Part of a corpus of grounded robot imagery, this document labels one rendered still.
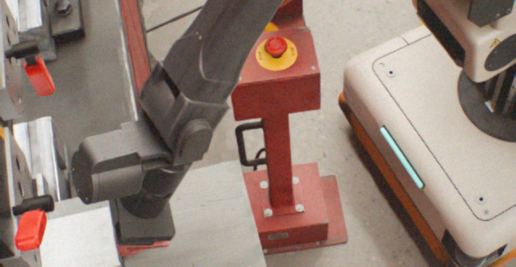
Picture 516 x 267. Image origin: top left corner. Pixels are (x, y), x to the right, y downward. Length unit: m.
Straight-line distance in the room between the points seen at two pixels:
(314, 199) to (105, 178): 1.24
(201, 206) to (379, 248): 1.10
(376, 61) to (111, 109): 0.92
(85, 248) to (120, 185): 0.23
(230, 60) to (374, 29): 1.69
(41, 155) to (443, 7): 0.77
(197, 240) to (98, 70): 0.42
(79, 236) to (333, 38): 1.51
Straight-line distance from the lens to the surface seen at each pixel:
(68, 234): 1.06
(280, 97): 1.44
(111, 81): 1.32
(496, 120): 1.99
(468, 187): 1.88
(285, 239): 2.04
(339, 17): 2.47
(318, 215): 1.99
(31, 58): 0.93
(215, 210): 1.04
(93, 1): 1.44
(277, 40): 1.41
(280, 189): 1.92
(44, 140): 1.18
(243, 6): 0.75
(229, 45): 0.77
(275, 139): 1.71
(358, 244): 2.10
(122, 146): 0.82
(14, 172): 0.83
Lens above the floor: 1.93
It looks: 59 degrees down
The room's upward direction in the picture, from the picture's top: 7 degrees counter-clockwise
